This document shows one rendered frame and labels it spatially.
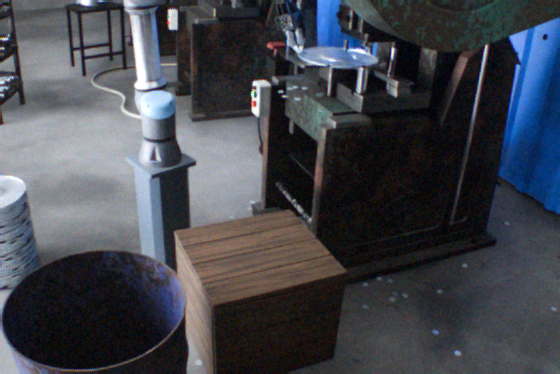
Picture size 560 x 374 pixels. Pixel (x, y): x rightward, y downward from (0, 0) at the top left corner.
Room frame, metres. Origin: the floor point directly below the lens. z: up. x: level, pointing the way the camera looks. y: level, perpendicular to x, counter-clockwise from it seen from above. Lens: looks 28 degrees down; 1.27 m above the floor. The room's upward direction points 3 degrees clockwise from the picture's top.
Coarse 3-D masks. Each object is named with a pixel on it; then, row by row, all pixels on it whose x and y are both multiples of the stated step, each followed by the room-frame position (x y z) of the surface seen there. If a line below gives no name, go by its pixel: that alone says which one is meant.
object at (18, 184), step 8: (0, 176) 1.74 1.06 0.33; (8, 176) 1.74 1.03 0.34; (0, 184) 1.68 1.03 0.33; (8, 184) 1.68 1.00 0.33; (16, 184) 1.69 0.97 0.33; (24, 184) 1.68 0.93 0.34; (0, 192) 1.61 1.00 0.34; (8, 192) 1.62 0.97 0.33; (16, 192) 1.63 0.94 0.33; (24, 192) 1.62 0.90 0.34; (0, 200) 1.56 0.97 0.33; (8, 200) 1.56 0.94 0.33; (16, 200) 1.56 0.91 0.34; (0, 208) 1.50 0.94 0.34
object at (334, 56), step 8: (312, 48) 2.06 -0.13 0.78; (320, 48) 2.07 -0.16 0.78; (328, 48) 2.08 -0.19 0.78; (336, 48) 2.09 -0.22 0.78; (304, 56) 1.93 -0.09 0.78; (312, 56) 1.94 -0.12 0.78; (320, 56) 1.94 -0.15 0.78; (328, 56) 1.93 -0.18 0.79; (336, 56) 1.94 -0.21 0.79; (344, 56) 1.95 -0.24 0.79; (352, 56) 1.96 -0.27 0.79; (360, 56) 1.99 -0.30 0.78; (368, 56) 2.00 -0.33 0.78; (320, 64) 1.82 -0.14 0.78; (328, 64) 1.84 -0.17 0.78; (336, 64) 1.85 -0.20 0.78; (344, 64) 1.85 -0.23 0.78; (352, 64) 1.86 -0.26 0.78; (360, 64) 1.87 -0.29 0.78; (368, 64) 1.88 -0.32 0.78
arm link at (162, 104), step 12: (144, 96) 1.71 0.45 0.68; (156, 96) 1.72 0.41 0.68; (168, 96) 1.73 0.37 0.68; (144, 108) 1.67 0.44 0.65; (156, 108) 1.66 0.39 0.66; (168, 108) 1.68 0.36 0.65; (144, 120) 1.67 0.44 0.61; (156, 120) 1.66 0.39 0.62; (168, 120) 1.67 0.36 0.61; (144, 132) 1.68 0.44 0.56; (156, 132) 1.66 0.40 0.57; (168, 132) 1.67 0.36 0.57
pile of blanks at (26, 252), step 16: (16, 208) 1.55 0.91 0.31; (0, 224) 1.49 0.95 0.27; (16, 224) 1.54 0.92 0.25; (32, 224) 1.66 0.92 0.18; (0, 240) 1.48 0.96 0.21; (16, 240) 1.52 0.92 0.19; (32, 240) 1.61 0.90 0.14; (0, 256) 1.48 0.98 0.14; (16, 256) 1.51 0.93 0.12; (32, 256) 1.59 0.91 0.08; (0, 272) 1.47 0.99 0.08; (16, 272) 1.50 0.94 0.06; (0, 288) 1.47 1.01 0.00
